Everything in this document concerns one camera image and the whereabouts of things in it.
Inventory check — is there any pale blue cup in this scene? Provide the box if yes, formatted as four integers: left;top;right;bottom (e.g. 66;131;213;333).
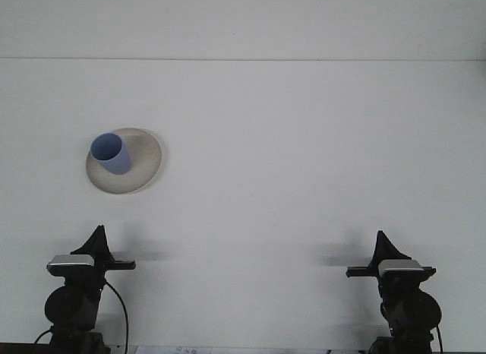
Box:
90;132;134;176

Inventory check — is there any pale round plate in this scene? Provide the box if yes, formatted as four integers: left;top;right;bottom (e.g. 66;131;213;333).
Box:
85;127;165;196

